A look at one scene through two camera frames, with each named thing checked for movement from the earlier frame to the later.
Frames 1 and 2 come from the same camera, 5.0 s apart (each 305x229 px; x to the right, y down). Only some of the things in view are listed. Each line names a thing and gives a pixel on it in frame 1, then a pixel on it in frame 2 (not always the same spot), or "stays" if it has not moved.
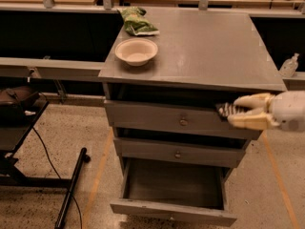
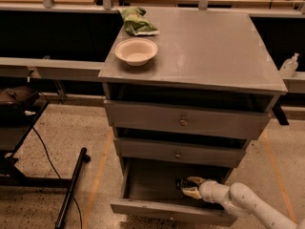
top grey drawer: [176, 118] stays
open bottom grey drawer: [174, 190] stays
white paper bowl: [136, 51] stays
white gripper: [288, 109] to [207, 188]
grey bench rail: [49, 67] stays
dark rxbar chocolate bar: [225, 110] to [183, 182]
